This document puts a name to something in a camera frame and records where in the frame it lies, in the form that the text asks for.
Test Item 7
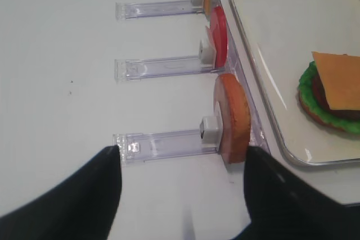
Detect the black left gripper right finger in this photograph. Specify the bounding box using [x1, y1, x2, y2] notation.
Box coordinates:
[235, 146, 359, 239]

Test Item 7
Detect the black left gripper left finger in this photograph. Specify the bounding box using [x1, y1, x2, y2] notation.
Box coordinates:
[1, 146, 122, 239]

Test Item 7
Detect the bun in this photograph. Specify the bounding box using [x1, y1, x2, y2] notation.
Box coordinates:
[298, 93, 345, 132]
[213, 73, 251, 164]

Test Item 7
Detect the green lettuce leaf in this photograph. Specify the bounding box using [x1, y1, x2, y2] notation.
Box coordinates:
[298, 61, 359, 135]

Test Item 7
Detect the brown meat patty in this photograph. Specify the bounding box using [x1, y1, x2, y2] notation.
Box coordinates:
[312, 72, 359, 121]

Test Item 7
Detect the orange cheese slice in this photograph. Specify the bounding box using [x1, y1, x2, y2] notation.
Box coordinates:
[312, 52, 359, 111]

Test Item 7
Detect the red tomato slice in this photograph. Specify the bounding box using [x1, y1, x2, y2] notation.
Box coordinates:
[210, 6, 228, 69]

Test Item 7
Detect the white metal tray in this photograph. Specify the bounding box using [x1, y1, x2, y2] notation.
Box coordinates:
[230, 0, 359, 166]

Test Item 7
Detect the clear left bun holder rail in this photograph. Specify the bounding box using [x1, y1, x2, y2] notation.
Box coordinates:
[112, 115, 224, 165]

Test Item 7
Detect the clear tomato holder rail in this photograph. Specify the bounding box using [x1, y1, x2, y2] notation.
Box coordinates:
[114, 40, 240, 82]

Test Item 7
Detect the clear cheese holder rail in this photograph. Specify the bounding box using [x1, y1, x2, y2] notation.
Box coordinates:
[115, 0, 205, 21]

